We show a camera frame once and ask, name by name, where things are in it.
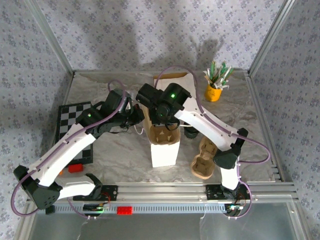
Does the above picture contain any grey slotted cable duct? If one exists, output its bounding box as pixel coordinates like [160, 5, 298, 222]
[53, 201, 227, 215]

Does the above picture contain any white printed paper gift bag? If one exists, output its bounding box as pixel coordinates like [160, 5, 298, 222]
[134, 103, 194, 168]

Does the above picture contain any aluminium frame post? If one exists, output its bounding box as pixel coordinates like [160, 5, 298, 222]
[248, 0, 298, 76]
[26, 0, 77, 76]

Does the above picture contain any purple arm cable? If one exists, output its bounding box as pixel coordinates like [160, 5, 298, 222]
[157, 65, 272, 221]
[9, 79, 131, 218]

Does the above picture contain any black grey chessboard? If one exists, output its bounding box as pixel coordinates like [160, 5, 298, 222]
[54, 101, 94, 166]

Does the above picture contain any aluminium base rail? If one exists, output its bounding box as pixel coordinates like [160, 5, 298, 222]
[101, 181, 300, 202]

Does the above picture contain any yellow straw holder cup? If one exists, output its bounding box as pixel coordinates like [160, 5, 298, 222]
[204, 83, 223, 103]

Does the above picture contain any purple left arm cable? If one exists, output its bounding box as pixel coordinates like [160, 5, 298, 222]
[9, 79, 131, 218]

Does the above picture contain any brown pulp cup carrier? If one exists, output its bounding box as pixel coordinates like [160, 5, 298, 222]
[149, 125, 181, 146]
[190, 136, 219, 180]

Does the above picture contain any black paper coffee cup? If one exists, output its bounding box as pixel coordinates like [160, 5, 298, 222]
[183, 126, 200, 141]

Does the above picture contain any red toy brick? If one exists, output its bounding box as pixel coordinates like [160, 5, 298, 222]
[67, 163, 84, 174]
[116, 206, 134, 215]

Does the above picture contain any aluminium table edge rail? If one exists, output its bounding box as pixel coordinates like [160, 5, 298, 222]
[244, 71, 285, 182]

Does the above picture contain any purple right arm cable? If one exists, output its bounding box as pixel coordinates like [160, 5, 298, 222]
[157, 65, 272, 221]

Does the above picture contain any white napkin stack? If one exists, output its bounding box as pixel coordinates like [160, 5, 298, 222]
[153, 73, 198, 101]

